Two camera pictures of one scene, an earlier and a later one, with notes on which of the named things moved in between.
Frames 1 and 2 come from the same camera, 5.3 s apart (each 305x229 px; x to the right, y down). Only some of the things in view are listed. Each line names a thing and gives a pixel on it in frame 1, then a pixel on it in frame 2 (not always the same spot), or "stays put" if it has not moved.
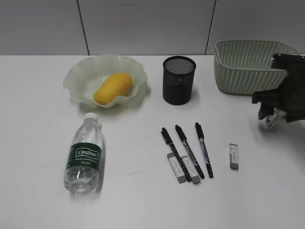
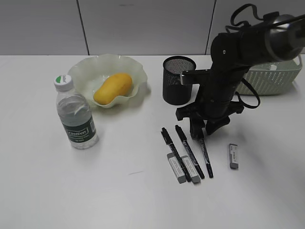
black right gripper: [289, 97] → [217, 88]
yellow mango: [115, 86] stays put
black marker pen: [205, 149] stays put
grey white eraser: [195, 178] stays put
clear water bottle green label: [83, 166] → [75, 111]
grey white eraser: [176, 168] stays put
